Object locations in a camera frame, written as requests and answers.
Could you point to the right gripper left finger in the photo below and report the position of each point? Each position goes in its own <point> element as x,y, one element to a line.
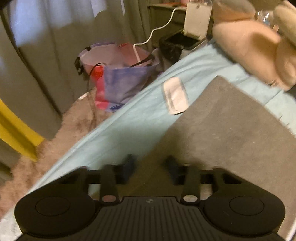
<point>113,175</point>

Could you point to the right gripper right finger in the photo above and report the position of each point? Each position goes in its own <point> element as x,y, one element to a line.
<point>187,176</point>

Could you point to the grey sweatpants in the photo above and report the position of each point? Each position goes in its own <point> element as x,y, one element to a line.
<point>224,128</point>

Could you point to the beige shaggy rug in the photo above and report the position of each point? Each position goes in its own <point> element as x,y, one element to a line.
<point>19,173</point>

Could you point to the light blue bed sheet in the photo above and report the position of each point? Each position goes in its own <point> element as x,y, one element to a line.
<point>140,124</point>

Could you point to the yellow curtain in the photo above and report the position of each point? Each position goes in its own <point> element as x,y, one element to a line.
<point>18,135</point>

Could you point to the purple tote bag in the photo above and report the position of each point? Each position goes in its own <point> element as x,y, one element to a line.
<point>118,72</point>

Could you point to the black waste bin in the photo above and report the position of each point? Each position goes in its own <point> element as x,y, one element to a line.
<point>175,47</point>

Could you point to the pink plush toy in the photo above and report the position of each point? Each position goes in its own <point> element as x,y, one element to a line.
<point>260,50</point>

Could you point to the grey curtain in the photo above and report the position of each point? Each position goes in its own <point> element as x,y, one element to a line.
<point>40,41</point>

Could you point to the white bin lid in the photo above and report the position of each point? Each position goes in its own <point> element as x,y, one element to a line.
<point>197,19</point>

